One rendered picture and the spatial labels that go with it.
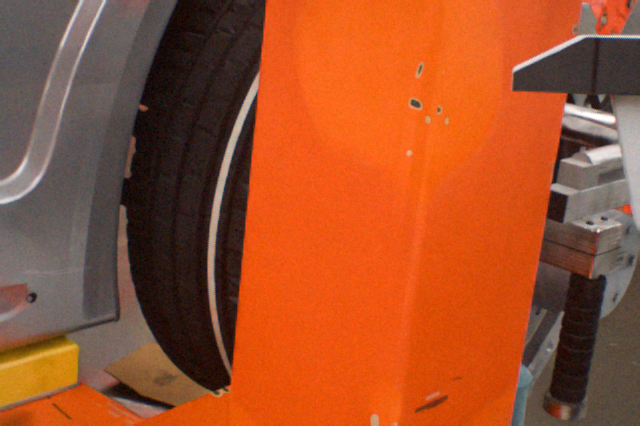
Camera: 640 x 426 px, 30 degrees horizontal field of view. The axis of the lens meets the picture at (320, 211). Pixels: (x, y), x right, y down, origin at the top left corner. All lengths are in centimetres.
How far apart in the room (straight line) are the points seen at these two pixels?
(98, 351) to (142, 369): 18
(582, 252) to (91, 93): 51
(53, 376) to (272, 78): 57
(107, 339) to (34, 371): 184
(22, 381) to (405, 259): 61
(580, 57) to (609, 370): 303
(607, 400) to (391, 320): 238
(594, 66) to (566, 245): 86
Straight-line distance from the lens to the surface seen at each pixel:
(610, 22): 155
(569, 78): 33
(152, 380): 290
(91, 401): 131
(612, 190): 123
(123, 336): 316
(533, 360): 162
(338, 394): 85
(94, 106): 123
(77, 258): 127
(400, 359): 80
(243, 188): 126
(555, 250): 119
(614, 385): 326
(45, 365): 130
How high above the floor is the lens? 127
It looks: 17 degrees down
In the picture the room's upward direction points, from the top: 6 degrees clockwise
